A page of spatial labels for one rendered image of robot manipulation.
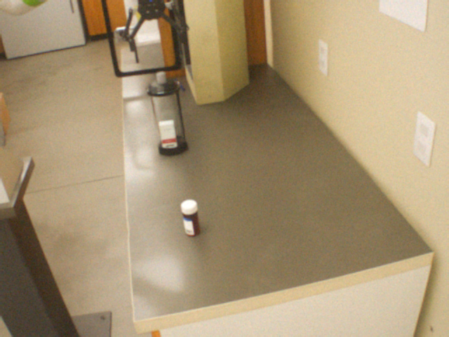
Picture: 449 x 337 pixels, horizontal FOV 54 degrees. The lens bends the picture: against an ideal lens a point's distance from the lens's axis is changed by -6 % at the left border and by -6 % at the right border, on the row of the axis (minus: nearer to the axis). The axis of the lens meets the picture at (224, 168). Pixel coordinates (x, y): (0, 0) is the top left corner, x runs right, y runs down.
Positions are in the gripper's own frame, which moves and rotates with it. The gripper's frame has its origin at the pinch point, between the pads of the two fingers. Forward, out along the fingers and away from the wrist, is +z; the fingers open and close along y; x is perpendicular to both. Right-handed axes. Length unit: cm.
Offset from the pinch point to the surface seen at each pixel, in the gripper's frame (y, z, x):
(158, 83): 1.5, 8.9, 1.1
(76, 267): 64, 126, -59
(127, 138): 15.9, 32.9, -13.6
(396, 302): -45, 47, 71
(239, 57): -33, 20, -42
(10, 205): 53, 32, 17
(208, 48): -19.6, 10.4, -32.4
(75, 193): 69, 127, -136
